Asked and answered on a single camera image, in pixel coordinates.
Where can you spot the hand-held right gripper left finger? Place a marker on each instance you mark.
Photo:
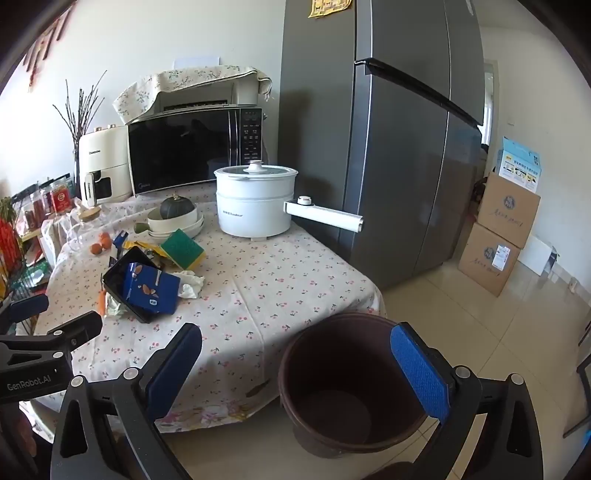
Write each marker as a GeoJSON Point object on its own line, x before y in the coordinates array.
{"type": "Point", "coordinates": [173, 369]}

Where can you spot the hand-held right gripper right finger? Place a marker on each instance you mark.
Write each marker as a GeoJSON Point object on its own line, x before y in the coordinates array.
{"type": "Point", "coordinates": [420, 374]}

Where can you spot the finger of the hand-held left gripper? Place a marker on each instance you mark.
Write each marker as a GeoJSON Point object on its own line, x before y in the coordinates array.
{"type": "Point", "coordinates": [81, 327]}
{"type": "Point", "coordinates": [25, 308]}

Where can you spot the black plastic tray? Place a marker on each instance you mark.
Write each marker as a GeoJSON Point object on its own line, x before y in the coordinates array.
{"type": "Point", "coordinates": [115, 277]}

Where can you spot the brown plastic trash bin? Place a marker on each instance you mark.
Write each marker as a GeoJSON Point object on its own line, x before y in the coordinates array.
{"type": "Point", "coordinates": [341, 369]}

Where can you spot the blue carton box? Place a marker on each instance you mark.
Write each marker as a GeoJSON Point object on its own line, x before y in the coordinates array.
{"type": "Point", "coordinates": [150, 288]}

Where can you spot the white tissue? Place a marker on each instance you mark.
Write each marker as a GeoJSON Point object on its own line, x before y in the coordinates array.
{"type": "Point", "coordinates": [114, 308]}
{"type": "Point", "coordinates": [190, 284]}

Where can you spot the green and yellow sponge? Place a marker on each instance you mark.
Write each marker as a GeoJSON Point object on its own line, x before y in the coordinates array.
{"type": "Point", "coordinates": [180, 247]}

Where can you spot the red bag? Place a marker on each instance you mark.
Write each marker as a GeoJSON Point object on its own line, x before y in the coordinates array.
{"type": "Point", "coordinates": [8, 249]}

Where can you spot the orange tangerine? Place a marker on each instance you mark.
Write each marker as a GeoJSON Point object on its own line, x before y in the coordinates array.
{"type": "Point", "coordinates": [96, 249]}
{"type": "Point", "coordinates": [106, 240]}

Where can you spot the clear jar with dried food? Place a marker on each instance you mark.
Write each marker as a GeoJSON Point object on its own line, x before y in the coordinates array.
{"type": "Point", "coordinates": [47, 203]}
{"type": "Point", "coordinates": [34, 210]}

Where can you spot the glass jug with wooden lid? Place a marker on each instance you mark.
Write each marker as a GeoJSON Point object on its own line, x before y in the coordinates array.
{"type": "Point", "coordinates": [85, 226]}

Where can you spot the yellow wrapper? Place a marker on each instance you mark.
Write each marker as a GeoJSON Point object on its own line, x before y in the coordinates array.
{"type": "Point", "coordinates": [147, 249]}

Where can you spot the red label jar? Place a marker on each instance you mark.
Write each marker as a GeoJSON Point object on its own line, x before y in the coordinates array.
{"type": "Point", "coordinates": [62, 198]}

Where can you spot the green lime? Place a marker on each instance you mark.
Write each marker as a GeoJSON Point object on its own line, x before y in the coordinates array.
{"type": "Point", "coordinates": [141, 228]}

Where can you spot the brown cardboard box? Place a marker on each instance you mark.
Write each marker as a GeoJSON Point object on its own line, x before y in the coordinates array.
{"type": "Point", "coordinates": [508, 210]}
{"type": "Point", "coordinates": [485, 263]}

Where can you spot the cherry print tablecloth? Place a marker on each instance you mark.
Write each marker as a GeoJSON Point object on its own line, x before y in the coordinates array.
{"type": "Point", "coordinates": [277, 286]}

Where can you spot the cream ceramic bowl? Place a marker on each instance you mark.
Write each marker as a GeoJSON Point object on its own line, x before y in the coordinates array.
{"type": "Point", "coordinates": [171, 224]}

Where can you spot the stack of white bowls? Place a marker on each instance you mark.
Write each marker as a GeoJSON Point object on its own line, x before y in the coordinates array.
{"type": "Point", "coordinates": [196, 228]}

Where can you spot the dark green pumpkin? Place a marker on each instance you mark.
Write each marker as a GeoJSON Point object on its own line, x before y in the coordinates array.
{"type": "Point", "coordinates": [178, 206]}

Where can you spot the white flat board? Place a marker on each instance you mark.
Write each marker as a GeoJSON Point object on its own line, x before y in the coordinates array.
{"type": "Point", "coordinates": [535, 256]}

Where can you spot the cream air fryer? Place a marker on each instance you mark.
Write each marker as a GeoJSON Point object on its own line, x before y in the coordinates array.
{"type": "Point", "coordinates": [104, 152]}

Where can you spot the white electric cooking pot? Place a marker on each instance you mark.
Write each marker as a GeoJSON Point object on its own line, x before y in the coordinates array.
{"type": "Point", "coordinates": [254, 203]}

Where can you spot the dried branches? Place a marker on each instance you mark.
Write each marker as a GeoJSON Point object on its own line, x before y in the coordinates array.
{"type": "Point", "coordinates": [83, 115]}

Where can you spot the black microwave oven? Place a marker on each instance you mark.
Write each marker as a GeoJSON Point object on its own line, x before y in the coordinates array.
{"type": "Point", "coordinates": [184, 147]}

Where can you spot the grey refrigerator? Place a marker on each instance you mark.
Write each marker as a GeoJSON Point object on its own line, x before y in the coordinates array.
{"type": "Point", "coordinates": [392, 161]}

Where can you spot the blue and white box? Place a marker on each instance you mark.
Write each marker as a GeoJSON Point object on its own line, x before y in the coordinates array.
{"type": "Point", "coordinates": [519, 166]}

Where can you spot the floral cover cloth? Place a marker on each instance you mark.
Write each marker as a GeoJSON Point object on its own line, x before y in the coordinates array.
{"type": "Point", "coordinates": [138, 94]}

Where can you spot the white appliance under cloth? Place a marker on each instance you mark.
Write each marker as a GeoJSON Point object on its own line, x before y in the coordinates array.
{"type": "Point", "coordinates": [203, 98]}

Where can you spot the yellow fridge decoration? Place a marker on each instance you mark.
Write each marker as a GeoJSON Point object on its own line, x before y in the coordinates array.
{"type": "Point", "coordinates": [328, 7]}

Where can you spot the black metal chair frame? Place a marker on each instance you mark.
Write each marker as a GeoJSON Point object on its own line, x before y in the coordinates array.
{"type": "Point", "coordinates": [584, 369]}

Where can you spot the red wall hanging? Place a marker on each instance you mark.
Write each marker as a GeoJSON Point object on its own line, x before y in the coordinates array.
{"type": "Point", "coordinates": [46, 41]}

